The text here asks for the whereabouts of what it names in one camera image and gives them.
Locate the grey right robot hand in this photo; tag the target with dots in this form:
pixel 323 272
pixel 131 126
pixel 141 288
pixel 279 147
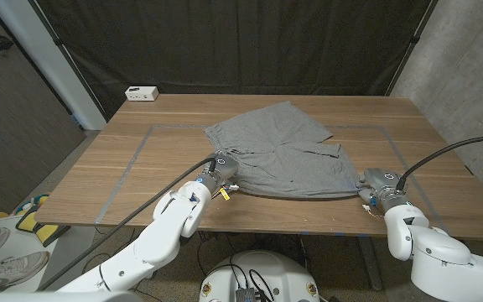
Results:
pixel 382 184

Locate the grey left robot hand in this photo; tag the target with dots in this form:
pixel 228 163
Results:
pixel 222 165

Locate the grey shorts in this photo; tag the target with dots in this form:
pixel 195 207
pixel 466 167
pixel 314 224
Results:
pixel 283 155

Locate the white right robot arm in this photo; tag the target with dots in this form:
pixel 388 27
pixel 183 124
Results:
pixel 447 256

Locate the white power strip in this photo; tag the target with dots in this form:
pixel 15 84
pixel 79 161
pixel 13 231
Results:
pixel 141 94

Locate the grey table leg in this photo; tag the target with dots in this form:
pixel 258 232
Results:
pixel 369 260

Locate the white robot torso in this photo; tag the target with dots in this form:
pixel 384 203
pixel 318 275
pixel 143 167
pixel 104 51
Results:
pixel 262 272

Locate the black backdrop curtain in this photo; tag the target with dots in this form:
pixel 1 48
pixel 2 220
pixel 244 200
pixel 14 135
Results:
pixel 233 42

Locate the grey box on torso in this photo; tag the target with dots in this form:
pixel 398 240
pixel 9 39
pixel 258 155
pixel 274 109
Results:
pixel 247 295

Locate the black backdrop stand pole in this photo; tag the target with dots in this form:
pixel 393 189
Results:
pixel 413 40
pixel 59 42

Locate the white box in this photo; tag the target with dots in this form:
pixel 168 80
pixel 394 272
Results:
pixel 69 251

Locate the yellow sponge with black edge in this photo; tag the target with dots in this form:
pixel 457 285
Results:
pixel 42 230

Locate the colourful toy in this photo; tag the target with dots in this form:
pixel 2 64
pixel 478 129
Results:
pixel 29 204

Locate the dark wood-grain door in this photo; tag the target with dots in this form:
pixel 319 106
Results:
pixel 11 126

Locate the grey sneaker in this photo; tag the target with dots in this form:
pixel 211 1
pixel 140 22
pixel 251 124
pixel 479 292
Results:
pixel 15 268

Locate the white door frame post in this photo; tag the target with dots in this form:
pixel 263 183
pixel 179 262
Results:
pixel 44 54

